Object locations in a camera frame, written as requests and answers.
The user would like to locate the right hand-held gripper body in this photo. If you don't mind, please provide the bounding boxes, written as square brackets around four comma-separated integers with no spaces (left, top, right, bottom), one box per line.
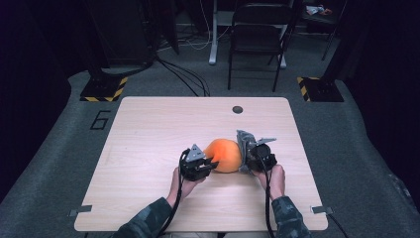
[247,137,278,173]

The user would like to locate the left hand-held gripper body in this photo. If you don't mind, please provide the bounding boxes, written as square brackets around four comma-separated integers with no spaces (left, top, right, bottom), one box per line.
[179,143,213,182]

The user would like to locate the orange plush toy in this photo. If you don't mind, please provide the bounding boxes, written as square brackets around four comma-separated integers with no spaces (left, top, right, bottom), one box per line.
[203,138,243,174]

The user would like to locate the person's left hand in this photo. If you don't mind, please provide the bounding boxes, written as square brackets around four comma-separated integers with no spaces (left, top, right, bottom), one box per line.
[166,167,206,208]

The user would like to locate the person's right hand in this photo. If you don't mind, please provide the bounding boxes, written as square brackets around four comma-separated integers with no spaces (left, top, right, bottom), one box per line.
[255,164,286,202]

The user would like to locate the grey tape strip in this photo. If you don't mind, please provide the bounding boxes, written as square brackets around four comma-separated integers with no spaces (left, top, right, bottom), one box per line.
[68,204,93,217]
[311,205,334,215]

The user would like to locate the black stand base hazard stripes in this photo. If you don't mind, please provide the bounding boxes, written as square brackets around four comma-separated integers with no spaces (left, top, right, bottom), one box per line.
[79,76,129,103]
[296,76,345,103]

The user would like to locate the white desk leg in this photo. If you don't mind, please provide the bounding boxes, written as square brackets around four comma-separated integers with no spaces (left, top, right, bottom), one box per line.
[278,24,287,69]
[208,0,220,65]

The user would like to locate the black folding chair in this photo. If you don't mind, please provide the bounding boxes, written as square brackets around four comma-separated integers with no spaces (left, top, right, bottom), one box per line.
[227,3,295,93]

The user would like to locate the dark chair with clutter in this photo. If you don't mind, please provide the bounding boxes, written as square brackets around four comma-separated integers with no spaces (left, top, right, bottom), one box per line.
[301,0,348,61]

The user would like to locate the black cabinet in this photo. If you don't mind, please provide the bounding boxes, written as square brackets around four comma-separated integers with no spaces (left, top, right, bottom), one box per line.
[87,0,157,67]

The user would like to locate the orange and white clutter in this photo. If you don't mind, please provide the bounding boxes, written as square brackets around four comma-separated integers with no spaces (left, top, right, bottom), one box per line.
[306,4,333,17]

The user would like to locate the left hand-held gripper cable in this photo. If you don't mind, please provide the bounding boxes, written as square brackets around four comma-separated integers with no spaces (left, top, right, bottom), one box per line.
[157,148,192,238]

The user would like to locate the hand-held gripper cable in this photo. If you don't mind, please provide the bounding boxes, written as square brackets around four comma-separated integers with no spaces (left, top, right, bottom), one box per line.
[157,148,192,238]
[257,153,275,238]

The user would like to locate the right hand-held gripper cable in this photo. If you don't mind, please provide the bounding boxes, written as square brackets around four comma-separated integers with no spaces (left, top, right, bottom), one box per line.
[257,153,275,238]

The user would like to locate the black floor cables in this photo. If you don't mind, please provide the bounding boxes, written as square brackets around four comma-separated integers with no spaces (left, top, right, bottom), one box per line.
[155,56,211,97]

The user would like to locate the black cable at table edge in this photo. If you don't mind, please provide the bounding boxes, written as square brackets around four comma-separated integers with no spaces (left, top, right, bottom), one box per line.
[327,212,350,238]

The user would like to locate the white cable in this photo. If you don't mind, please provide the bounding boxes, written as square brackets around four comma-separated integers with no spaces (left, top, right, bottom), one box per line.
[184,0,212,52]

